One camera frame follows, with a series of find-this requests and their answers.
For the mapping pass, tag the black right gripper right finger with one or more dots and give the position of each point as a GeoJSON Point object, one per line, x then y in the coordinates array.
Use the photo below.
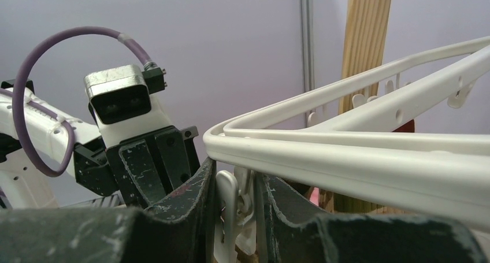
{"type": "Point", "coordinates": [292, 229]}

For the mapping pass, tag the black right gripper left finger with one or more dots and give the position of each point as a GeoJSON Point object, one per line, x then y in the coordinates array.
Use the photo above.
{"type": "Point", "coordinates": [178, 228]}

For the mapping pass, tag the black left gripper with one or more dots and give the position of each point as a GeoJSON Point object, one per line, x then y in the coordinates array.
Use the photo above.
{"type": "Point", "coordinates": [143, 169]}

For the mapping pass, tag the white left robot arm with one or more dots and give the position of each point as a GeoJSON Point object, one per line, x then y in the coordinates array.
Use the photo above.
{"type": "Point", "coordinates": [41, 128]}

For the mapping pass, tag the white clip drying hanger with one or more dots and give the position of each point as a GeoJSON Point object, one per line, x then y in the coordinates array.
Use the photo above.
{"type": "Point", "coordinates": [363, 155]}

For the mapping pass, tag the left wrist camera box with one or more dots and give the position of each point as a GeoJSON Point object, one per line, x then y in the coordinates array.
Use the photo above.
{"type": "Point", "coordinates": [124, 103]}

